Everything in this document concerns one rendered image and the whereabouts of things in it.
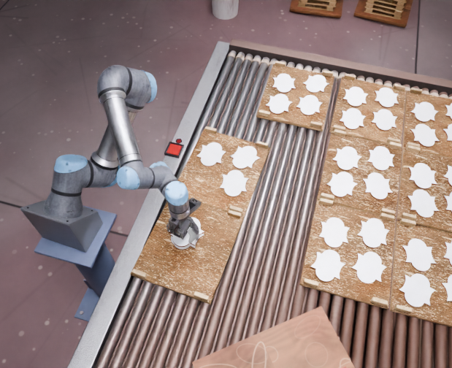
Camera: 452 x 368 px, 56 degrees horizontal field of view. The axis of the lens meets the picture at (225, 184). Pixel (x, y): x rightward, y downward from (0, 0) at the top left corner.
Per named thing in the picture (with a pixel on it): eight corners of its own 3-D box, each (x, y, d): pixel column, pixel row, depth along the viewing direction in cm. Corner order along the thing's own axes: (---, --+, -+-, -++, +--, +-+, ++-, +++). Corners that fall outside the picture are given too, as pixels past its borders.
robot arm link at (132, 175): (98, 52, 147) (134, 182, 135) (124, 59, 156) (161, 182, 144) (82, 71, 154) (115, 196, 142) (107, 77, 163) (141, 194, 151)
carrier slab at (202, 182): (171, 194, 194) (171, 193, 193) (204, 130, 216) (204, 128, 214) (244, 217, 188) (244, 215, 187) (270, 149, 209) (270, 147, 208)
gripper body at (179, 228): (166, 232, 166) (163, 217, 156) (179, 215, 170) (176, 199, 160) (183, 241, 164) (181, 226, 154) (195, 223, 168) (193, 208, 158)
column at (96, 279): (74, 317, 255) (15, 258, 182) (101, 261, 275) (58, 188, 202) (133, 335, 249) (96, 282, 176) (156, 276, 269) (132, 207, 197)
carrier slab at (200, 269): (130, 275, 173) (129, 274, 172) (171, 195, 194) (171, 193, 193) (210, 304, 167) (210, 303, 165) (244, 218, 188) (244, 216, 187)
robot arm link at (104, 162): (71, 176, 180) (117, 59, 158) (102, 176, 192) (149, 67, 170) (84, 193, 174) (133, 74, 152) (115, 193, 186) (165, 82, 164)
